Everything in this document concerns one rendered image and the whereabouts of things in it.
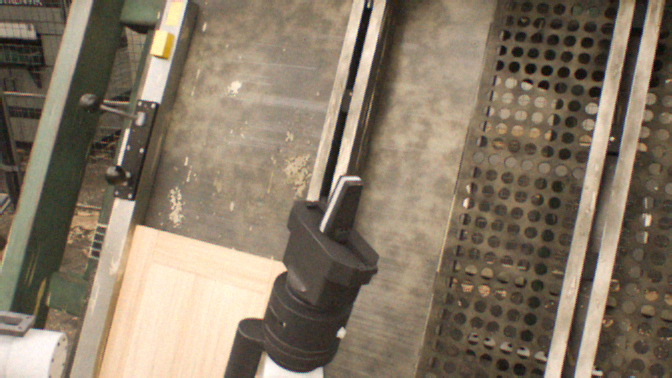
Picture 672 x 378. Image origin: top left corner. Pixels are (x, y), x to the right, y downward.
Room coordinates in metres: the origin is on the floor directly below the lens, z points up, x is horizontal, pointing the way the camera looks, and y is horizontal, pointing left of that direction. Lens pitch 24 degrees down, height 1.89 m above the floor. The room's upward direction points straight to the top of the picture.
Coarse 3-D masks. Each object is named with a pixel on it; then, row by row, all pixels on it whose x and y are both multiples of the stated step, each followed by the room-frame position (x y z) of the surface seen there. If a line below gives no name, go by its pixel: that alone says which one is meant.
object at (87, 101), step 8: (88, 96) 1.17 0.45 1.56; (96, 96) 1.18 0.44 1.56; (80, 104) 1.16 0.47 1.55; (88, 104) 1.16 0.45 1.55; (96, 104) 1.16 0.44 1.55; (88, 112) 1.16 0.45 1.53; (112, 112) 1.19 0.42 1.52; (120, 112) 1.20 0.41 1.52; (136, 120) 1.21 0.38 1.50; (144, 120) 1.21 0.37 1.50
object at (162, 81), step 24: (168, 0) 1.35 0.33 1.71; (192, 24) 1.34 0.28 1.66; (168, 72) 1.26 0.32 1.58; (144, 96) 1.26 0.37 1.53; (168, 96) 1.26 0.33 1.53; (168, 120) 1.25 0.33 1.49; (144, 168) 1.18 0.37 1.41; (144, 192) 1.17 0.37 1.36; (120, 216) 1.14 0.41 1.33; (120, 240) 1.11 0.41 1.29; (120, 264) 1.09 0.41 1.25; (96, 288) 1.08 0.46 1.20; (120, 288) 1.08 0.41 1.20; (96, 312) 1.05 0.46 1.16; (96, 336) 1.02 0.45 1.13; (96, 360) 1.00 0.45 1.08
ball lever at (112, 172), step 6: (108, 168) 1.07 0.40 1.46; (114, 168) 1.06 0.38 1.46; (120, 168) 1.07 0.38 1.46; (108, 174) 1.06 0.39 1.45; (114, 174) 1.06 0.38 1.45; (120, 174) 1.06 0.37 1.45; (126, 174) 1.16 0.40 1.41; (108, 180) 1.06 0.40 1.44; (114, 180) 1.05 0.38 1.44; (120, 180) 1.06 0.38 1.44; (126, 180) 1.15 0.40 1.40
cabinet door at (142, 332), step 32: (128, 256) 1.11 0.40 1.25; (160, 256) 1.08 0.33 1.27; (192, 256) 1.06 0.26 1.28; (224, 256) 1.04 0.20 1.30; (256, 256) 1.02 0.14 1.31; (128, 288) 1.07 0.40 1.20; (160, 288) 1.05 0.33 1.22; (192, 288) 1.03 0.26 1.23; (224, 288) 1.01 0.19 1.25; (256, 288) 0.98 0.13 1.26; (128, 320) 1.04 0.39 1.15; (160, 320) 1.02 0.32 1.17; (192, 320) 1.00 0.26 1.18; (224, 320) 0.98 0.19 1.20; (128, 352) 1.00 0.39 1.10; (160, 352) 0.99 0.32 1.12; (192, 352) 0.96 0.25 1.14; (224, 352) 0.94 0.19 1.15
